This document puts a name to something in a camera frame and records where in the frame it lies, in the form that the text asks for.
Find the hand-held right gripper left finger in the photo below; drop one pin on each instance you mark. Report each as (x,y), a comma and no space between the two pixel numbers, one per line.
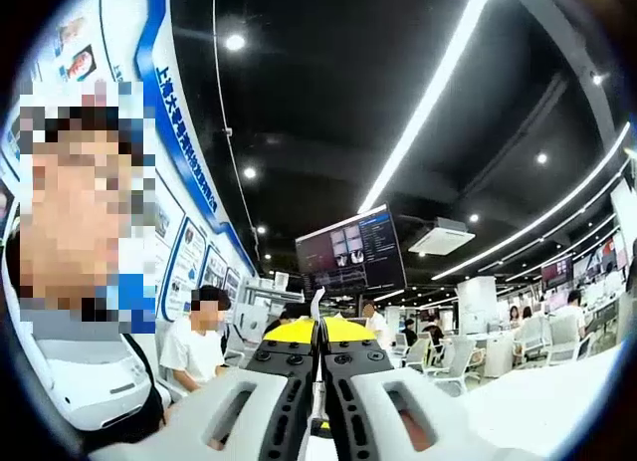
(278,381)

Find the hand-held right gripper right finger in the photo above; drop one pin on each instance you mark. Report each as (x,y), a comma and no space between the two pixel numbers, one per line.
(358,381)

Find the white printing paper sheet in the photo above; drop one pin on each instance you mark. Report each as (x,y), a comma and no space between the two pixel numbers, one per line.
(316,304)

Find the metal shelf rack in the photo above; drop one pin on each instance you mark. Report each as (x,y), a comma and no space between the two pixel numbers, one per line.
(259,301)

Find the group of white office chairs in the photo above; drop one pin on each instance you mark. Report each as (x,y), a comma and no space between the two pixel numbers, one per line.
(460,354)

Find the large hanging display screen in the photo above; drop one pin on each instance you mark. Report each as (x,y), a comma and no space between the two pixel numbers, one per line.
(348,252)

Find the ceiling air conditioner unit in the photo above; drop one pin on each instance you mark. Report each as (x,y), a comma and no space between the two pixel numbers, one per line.
(440,237)

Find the round ceiling spotlight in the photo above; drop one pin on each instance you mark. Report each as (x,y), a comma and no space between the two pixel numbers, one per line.
(596,78)
(541,158)
(473,217)
(235,42)

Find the long ceiling light strip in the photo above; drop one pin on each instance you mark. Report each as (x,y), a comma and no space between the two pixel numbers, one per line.
(425,97)

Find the thin ceiling light strip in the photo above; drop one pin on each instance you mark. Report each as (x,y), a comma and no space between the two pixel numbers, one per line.
(587,183)

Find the blue and white wall poster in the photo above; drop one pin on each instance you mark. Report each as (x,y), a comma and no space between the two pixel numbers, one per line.
(174,107)

